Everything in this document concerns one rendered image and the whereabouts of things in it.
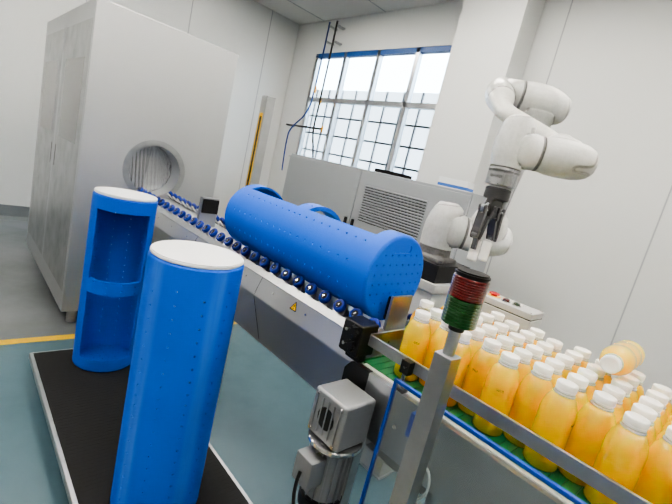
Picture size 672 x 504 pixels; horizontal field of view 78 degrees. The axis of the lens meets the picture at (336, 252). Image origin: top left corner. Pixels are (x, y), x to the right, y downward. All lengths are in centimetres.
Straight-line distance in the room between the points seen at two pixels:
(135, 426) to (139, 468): 14
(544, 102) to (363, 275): 103
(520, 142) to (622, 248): 271
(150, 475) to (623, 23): 431
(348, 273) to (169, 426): 71
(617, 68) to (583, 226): 128
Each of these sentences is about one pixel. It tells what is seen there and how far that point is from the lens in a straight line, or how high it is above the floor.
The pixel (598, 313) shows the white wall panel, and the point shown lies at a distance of 399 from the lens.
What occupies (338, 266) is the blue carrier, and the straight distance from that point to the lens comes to 129.
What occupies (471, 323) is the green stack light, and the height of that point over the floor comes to 118.
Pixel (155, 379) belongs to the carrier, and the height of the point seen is 67.
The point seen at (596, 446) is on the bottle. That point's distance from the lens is 100.
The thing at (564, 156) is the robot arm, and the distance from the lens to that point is 135.
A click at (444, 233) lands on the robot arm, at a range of 196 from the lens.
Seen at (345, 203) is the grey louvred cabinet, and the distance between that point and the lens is 372.
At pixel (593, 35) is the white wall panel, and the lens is 445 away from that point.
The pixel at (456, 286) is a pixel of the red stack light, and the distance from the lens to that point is 76.
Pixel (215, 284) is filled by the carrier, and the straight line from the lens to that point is 124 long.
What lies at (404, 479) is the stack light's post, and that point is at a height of 84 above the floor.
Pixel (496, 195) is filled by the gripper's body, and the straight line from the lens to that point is 132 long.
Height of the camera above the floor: 137
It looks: 11 degrees down
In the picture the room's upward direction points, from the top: 14 degrees clockwise
